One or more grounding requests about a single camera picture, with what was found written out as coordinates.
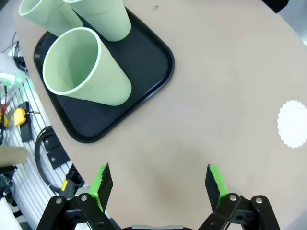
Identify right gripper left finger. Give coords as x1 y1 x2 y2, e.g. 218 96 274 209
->
35 162 123 230

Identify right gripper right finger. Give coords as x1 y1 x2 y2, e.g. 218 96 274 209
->
199 164 281 230

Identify light green plastic cup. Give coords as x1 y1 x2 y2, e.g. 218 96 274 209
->
62 0 132 42
42 27 132 106
19 0 84 37

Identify black connector with yellow label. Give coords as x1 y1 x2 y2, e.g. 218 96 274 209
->
61 165 84 199

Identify black angle brackets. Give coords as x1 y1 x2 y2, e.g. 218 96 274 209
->
44 133 71 170

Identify grey slotted mounting platform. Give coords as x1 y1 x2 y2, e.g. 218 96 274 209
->
0 76 82 225

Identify black flat mounting plate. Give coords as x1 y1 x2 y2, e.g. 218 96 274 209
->
18 101 33 142

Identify brown cardboard tube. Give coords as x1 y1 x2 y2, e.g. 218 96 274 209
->
0 146 28 166

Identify white scalloped paper coaster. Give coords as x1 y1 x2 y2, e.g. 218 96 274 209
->
277 99 307 149

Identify yellow box with red button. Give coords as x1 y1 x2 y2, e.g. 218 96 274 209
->
0 103 11 128

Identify black plastic serving tray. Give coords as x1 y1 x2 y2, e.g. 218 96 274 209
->
33 7 175 144

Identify thick black cable loop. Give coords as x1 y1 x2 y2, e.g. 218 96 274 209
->
35 126 67 192

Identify thin black cable bundle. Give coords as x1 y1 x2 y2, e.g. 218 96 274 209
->
9 31 25 70

